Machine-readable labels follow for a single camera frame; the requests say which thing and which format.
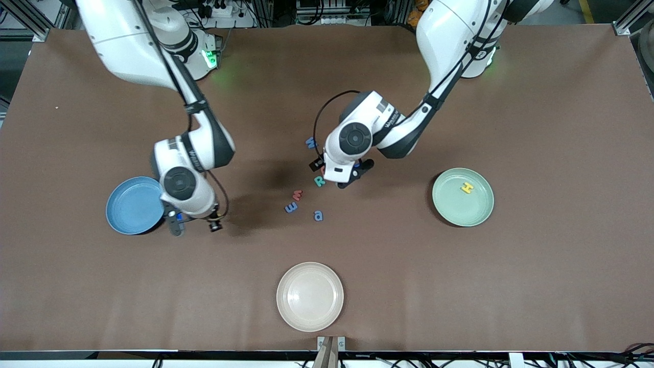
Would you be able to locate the beige plate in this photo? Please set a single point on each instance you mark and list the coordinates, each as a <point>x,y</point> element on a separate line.
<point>310,297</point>

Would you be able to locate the blue capital letter W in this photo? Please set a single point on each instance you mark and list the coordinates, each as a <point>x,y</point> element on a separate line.
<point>309,143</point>

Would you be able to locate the green plate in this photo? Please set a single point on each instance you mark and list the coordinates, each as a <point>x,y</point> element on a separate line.
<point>449,204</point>

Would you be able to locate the black equipment rack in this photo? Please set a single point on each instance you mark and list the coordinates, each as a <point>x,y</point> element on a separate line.
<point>332,13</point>

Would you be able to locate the white table edge rail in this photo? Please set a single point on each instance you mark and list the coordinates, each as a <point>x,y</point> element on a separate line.
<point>51,364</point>

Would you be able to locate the brown table cover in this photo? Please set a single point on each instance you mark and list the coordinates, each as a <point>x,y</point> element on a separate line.
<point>460,286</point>

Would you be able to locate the metal table edge bracket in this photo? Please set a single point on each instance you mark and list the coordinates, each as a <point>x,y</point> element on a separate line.
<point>321,342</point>

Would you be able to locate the yellow capital letter H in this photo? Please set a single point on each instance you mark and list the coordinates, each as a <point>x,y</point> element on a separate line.
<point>466,187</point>

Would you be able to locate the blue small letter a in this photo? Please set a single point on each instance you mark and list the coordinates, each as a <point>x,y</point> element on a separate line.
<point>318,219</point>

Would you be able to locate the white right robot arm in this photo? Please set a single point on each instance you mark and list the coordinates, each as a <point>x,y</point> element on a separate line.
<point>127,41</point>

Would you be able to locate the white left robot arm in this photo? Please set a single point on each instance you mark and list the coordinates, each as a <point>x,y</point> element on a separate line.
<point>449,30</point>

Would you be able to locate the orange packets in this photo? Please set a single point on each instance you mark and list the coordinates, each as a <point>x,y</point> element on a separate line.
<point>414,18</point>

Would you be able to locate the aluminium frame profile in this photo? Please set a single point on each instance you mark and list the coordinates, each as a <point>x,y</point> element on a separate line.
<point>626,26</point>
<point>43,33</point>

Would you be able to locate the blue small letter m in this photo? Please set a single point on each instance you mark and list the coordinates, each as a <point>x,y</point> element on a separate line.
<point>291,207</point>

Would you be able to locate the camera mount pole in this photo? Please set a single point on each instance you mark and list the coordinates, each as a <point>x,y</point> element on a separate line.
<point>328,358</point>

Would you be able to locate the teal capital letter R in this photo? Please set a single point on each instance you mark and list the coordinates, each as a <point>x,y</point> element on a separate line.
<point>319,181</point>

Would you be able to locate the white power strip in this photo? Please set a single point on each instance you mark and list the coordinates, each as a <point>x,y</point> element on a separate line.
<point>225,11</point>

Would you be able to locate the blue plate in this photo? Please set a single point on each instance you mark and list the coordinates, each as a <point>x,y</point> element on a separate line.
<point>130,204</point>

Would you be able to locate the pink small letter w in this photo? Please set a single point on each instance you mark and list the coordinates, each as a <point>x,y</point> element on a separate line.
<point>297,194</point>

